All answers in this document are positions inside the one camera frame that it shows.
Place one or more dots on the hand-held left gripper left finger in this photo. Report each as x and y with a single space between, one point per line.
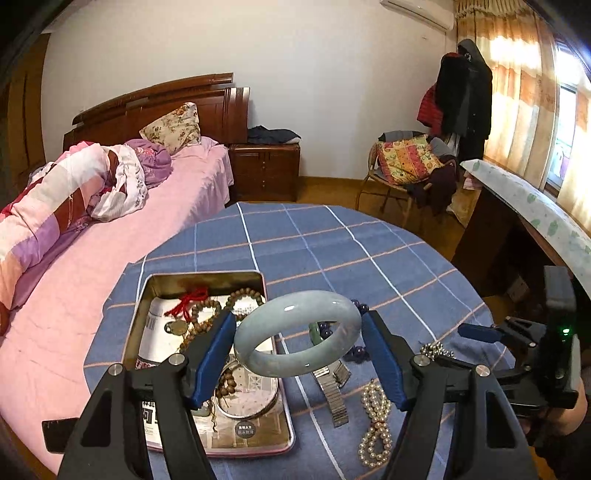
212 360

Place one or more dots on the purple blanket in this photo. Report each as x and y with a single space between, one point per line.
154 159

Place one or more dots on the wooden bead mala orange tassel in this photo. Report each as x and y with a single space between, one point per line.
205 318

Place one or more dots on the black flat device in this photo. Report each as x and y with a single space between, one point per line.
57 436

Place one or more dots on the dark folded clothes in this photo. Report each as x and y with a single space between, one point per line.
272 135

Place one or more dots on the window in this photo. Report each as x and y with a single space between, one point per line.
565 134

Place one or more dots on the red hanging garment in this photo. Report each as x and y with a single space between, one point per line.
427 108

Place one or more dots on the pink patchwork quilt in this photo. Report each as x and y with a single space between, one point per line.
46 207

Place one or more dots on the person's right hand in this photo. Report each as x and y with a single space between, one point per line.
577 415

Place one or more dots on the dark garment on chair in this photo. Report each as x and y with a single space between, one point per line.
438 189

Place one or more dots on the wooden wardrobe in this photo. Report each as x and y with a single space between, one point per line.
23 115

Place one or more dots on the red knot tassel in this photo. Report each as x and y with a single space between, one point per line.
189 304

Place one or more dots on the black hanging coat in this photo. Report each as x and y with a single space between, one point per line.
466 97

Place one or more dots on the orange striped curtain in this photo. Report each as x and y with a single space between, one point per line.
517 92

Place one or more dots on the bed with pink sheet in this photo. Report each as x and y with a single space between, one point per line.
92 277

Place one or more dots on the dark wooden headboard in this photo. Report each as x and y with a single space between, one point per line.
221 110

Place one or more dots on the colourful patchwork cushion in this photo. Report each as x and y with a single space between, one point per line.
408 159

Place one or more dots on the thin silver bangle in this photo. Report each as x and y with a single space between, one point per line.
251 414

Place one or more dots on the white air conditioner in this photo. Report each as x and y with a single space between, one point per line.
420 11

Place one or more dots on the printed paper leaflet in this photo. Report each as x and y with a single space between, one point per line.
258 434

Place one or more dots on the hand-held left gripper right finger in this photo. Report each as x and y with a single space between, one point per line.
385 360

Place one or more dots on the floral pillow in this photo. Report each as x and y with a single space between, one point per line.
173 127

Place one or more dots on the pale jade bangle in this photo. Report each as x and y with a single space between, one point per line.
258 364

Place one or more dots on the metal band wristwatch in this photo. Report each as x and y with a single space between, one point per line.
334 401

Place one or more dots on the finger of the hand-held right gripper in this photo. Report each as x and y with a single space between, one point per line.
521 383
480 332

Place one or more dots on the wooden nightstand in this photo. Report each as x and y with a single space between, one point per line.
263 173

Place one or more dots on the pink metal tin box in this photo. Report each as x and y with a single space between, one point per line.
198 279

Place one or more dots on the chair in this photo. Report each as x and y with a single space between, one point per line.
369 184

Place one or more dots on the wooden desk with cloth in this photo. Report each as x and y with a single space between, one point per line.
521 198

